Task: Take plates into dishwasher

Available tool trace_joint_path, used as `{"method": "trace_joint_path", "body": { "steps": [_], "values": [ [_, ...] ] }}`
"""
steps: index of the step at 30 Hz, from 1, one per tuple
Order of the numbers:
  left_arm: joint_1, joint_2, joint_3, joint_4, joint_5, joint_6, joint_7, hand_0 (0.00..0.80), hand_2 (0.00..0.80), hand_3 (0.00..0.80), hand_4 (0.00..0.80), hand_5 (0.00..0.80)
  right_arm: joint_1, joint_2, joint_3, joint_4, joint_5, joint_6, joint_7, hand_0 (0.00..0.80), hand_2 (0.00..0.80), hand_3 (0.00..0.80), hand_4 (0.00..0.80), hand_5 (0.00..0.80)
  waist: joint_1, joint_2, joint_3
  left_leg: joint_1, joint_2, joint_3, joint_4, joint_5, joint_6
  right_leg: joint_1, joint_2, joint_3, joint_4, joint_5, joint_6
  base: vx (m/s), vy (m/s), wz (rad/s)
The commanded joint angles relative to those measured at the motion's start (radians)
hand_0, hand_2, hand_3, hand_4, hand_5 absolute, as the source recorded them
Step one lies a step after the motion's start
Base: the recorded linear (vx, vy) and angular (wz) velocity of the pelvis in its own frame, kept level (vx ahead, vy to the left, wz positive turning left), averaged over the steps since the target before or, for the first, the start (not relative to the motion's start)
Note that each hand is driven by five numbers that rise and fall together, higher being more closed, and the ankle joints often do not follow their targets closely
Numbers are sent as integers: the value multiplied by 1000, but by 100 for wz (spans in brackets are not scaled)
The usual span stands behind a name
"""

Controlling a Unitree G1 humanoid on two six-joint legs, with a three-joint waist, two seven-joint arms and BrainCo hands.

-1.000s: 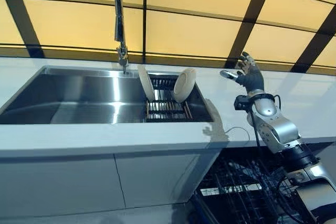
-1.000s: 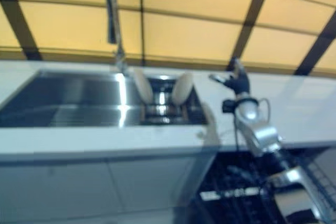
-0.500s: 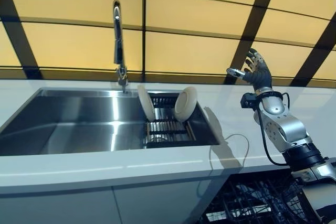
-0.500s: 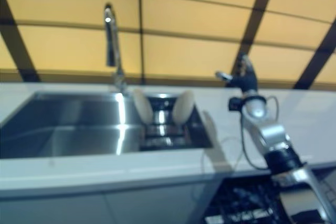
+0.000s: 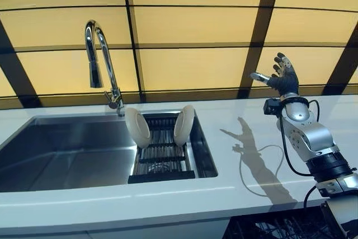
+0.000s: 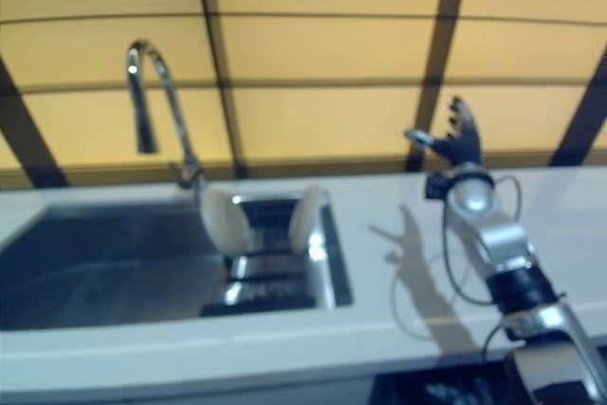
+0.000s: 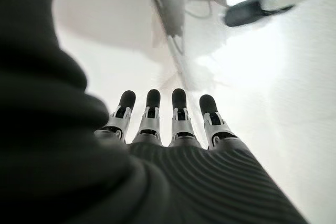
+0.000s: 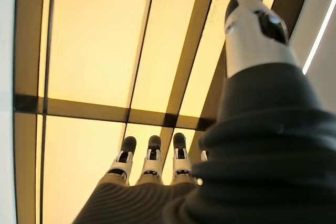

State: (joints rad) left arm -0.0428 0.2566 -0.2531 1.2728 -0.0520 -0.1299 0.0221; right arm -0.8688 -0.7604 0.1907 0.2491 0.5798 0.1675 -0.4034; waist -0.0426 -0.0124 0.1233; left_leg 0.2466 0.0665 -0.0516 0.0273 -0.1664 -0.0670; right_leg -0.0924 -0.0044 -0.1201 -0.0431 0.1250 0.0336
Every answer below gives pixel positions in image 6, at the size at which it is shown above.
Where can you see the white round plate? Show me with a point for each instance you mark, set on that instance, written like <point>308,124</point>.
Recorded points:
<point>225,220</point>
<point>306,217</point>

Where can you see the black roll-up drying rack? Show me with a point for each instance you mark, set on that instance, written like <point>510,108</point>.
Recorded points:
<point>270,277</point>

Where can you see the stainless steel kitchen sink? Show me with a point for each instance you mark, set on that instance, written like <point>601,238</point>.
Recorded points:
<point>104,263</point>

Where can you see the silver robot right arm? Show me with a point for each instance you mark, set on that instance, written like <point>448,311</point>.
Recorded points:
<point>502,239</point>

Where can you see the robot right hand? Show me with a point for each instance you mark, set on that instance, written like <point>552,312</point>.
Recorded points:
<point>462,141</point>

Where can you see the chrome gooseneck kitchen faucet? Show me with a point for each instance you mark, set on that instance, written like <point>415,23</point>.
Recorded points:
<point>182,139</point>

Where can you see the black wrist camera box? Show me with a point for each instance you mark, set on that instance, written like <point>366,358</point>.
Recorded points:
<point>438,185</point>

